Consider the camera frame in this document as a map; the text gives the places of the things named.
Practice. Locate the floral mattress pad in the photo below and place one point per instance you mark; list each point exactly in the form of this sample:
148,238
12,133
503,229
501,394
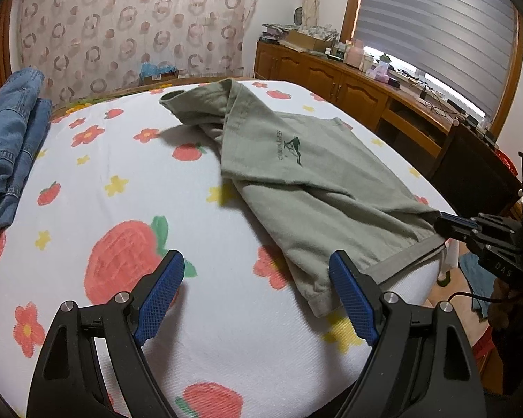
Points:
83,102

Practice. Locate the blue plastic bag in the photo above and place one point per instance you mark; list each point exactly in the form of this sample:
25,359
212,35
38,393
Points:
157,69

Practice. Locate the black chair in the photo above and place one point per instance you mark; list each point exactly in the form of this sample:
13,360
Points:
475,170

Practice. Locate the pink container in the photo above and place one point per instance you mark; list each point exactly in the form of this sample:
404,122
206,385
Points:
355,54

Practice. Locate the open cardboard box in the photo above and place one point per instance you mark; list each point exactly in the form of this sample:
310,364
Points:
305,40

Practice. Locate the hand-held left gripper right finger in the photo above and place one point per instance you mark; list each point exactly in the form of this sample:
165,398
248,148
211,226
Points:
353,300

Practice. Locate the small cardboard box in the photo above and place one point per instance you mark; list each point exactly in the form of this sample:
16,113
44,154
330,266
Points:
157,79

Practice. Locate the grey striped window blind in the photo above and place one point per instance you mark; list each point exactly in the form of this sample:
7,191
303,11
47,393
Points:
436,30

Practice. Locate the grey-green pants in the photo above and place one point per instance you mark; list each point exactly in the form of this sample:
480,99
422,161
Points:
309,191

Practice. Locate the strawberry flower printed blanket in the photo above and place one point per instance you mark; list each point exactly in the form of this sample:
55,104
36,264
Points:
113,148

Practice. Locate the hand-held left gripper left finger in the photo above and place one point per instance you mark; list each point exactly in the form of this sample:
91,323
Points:
161,296

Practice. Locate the folded blue jeans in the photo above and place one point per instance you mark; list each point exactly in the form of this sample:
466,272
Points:
8,139

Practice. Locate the wooden sideboard cabinet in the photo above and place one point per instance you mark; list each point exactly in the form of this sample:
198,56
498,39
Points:
314,78

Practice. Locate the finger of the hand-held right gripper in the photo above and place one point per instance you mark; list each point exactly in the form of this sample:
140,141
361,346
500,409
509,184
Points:
453,225
501,261

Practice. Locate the blue cloth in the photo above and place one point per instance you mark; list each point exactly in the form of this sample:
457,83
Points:
475,283

